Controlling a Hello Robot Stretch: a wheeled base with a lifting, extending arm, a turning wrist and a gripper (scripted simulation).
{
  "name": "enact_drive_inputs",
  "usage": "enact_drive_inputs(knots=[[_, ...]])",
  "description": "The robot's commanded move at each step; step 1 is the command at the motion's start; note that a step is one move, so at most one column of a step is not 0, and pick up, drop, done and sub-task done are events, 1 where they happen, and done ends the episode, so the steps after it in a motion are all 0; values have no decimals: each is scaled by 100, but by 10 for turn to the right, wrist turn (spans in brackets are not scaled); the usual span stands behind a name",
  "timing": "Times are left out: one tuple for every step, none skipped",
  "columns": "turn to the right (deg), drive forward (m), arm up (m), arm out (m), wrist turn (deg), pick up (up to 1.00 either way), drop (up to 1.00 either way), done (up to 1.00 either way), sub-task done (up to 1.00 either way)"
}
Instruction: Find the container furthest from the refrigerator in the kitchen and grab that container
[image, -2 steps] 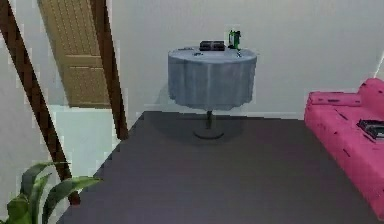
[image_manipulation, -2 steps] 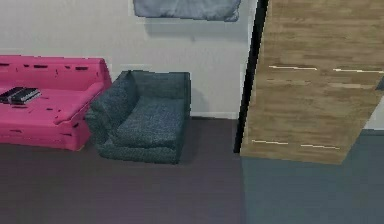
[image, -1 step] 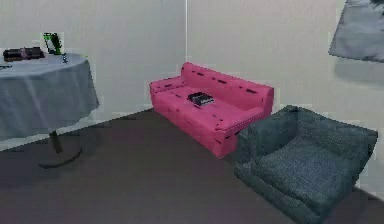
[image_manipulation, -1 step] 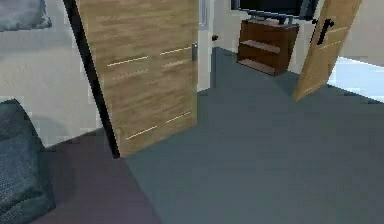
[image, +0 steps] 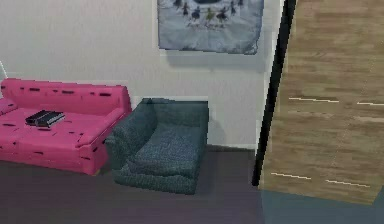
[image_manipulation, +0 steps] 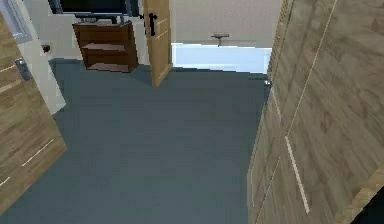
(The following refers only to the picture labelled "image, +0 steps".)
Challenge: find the brown wooden cupboard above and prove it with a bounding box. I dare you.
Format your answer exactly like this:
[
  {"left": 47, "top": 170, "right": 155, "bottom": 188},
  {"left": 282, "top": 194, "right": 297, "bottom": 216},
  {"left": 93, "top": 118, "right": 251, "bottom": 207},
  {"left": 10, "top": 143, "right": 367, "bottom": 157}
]
[{"left": 251, "top": 0, "right": 384, "bottom": 206}]

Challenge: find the blue-grey wall picture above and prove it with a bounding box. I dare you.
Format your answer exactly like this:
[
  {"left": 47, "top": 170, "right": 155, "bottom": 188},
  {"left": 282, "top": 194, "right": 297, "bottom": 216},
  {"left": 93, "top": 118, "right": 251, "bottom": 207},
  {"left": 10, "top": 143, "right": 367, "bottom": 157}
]
[{"left": 156, "top": 0, "right": 265, "bottom": 56}]

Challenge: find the dark teal armchair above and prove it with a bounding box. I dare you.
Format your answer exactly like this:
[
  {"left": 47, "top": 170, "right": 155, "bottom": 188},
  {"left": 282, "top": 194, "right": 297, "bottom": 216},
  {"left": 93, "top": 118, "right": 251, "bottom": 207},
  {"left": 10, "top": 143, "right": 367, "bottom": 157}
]
[{"left": 104, "top": 97, "right": 210, "bottom": 196}]

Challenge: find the black book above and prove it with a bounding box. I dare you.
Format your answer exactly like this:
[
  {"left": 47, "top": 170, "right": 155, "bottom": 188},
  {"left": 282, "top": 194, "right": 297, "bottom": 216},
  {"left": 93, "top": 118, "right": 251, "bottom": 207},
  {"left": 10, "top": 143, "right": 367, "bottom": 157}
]
[{"left": 25, "top": 109, "right": 66, "bottom": 129}]

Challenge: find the pink sofa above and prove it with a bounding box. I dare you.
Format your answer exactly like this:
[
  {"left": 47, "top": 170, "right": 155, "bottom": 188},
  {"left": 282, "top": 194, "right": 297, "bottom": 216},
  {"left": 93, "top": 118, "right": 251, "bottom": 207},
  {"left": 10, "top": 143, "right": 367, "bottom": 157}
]
[{"left": 0, "top": 77, "right": 133, "bottom": 177}]

